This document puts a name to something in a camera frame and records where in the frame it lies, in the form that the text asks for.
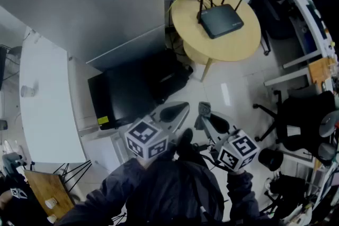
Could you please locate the white desk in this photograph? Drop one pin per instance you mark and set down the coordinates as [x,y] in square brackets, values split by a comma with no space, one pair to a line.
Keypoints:
[47,119]

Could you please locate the black cabinet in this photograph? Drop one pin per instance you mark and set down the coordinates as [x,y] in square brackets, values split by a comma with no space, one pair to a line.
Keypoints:
[124,98]

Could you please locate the black bag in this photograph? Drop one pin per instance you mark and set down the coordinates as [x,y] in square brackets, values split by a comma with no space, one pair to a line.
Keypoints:
[169,76]

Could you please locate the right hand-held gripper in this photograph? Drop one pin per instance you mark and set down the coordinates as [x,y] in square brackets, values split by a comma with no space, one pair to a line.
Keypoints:
[238,152]

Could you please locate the black router with antennas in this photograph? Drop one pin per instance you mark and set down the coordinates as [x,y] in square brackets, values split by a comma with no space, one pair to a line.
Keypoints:
[221,21]

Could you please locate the person's right forearm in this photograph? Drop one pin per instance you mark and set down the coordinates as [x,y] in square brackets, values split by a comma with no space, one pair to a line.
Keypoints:
[242,193]

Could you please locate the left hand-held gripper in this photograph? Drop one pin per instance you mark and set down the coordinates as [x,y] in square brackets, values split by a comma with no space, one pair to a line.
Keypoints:
[144,140]

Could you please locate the wooden board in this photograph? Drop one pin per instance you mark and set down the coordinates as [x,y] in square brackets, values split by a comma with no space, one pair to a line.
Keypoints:
[320,71]

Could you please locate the small wooden side table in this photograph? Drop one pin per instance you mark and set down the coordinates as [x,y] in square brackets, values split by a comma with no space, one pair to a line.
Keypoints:
[45,188]

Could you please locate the black swivel office chair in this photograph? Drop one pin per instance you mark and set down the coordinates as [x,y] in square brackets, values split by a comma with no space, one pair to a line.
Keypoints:
[304,119]

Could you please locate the black monitor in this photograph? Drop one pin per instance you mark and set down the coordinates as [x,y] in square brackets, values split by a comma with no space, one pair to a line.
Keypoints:
[2,68]

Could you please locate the gray office chair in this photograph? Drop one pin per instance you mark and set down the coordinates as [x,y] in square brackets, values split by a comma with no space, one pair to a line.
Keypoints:
[328,123]

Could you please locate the person's left forearm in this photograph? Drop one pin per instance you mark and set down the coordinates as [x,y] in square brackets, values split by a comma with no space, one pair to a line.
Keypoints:
[111,188]

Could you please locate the black round bin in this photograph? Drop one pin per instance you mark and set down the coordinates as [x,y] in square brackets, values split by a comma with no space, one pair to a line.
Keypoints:
[270,159]

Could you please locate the white shelving unit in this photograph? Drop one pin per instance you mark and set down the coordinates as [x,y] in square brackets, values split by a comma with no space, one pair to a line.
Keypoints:
[300,5]

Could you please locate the person's dark jacket torso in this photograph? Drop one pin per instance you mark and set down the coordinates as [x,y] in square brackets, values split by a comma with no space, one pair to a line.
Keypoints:
[174,193]

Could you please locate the small white cup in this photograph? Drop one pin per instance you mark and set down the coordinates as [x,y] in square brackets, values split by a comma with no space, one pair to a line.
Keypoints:
[51,203]
[52,218]

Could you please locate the round wooden table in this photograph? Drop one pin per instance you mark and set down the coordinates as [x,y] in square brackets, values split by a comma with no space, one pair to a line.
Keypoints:
[233,45]

